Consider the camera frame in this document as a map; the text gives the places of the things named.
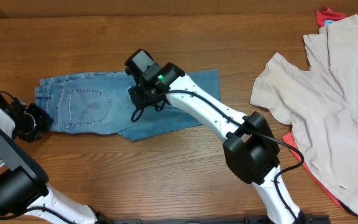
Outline blue denim jeans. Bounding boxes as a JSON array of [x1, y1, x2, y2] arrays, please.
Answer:
[[34, 68, 222, 142]]

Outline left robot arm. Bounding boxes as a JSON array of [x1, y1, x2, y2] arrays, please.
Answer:
[[0, 91, 112, 224]]

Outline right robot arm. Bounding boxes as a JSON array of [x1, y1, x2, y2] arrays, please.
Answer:
[[125, 49, 306, 223]]

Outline beige shirt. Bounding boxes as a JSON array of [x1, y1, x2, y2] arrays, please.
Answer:
[[250, 15, 358, 216]]

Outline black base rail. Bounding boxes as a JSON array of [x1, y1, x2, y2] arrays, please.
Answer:
[[112, 214, 331, 224]]

